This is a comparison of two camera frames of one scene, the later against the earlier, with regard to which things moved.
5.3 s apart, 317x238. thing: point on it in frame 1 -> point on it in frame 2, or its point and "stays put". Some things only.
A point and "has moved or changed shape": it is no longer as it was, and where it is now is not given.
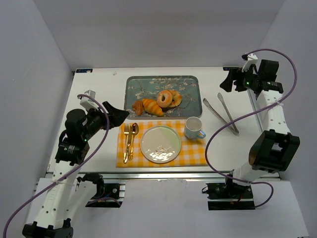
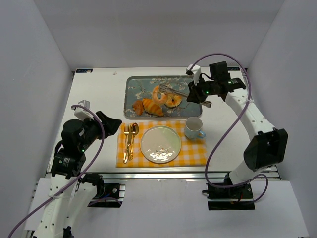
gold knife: (130, 133) stays put
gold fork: (126, 132) stays put
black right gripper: (237, 81) -> (198, 91)
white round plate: (160, 144) stays put
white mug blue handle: (192, 128) stays put
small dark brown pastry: (137, 106) stays put
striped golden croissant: (151, 106) stays put
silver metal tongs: (233, 128) -> (165, 88)
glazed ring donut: (168, 99) has moved or changed shape
